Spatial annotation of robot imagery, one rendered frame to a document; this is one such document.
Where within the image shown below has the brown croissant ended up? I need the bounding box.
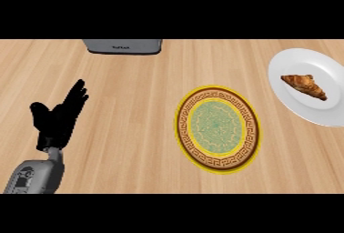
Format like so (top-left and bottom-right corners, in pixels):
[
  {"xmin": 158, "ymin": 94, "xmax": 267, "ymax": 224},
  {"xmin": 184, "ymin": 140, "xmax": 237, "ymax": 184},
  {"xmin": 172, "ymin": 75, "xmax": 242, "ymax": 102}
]
[{"xmin": 279, "ymin": 74, "xmax": 329, "ymax": 102}]

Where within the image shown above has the white plate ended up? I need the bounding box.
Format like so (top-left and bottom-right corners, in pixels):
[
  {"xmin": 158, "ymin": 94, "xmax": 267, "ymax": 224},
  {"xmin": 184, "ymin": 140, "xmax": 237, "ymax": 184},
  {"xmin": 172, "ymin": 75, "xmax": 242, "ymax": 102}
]
[{"xmin": 267, "ymin": 47, "xmax": 344, "ymax": 128}]

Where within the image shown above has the patterned yellow brown plate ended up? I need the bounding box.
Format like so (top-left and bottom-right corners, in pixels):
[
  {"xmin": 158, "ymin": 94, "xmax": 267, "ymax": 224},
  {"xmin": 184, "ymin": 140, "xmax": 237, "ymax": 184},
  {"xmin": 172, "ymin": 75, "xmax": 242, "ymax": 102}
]
[{"xmin": 172, "ymin": 84, "xmax": 261, "ymax": 176}]

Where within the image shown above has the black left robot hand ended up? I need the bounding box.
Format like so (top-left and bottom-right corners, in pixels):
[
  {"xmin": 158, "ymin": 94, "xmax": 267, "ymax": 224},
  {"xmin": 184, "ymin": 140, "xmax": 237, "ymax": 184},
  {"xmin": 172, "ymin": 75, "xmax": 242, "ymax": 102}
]
[{"xmin": 28, "ymin": 78, "xmax": 90, "ymax": 153}]

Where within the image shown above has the grey appliance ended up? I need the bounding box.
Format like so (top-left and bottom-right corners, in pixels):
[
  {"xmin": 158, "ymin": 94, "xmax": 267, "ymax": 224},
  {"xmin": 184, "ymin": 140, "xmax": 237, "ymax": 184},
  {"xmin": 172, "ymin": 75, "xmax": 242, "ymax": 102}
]
[{"xmin": 81, "ymin": 39, "xmax": 164, "ymax": 56}]

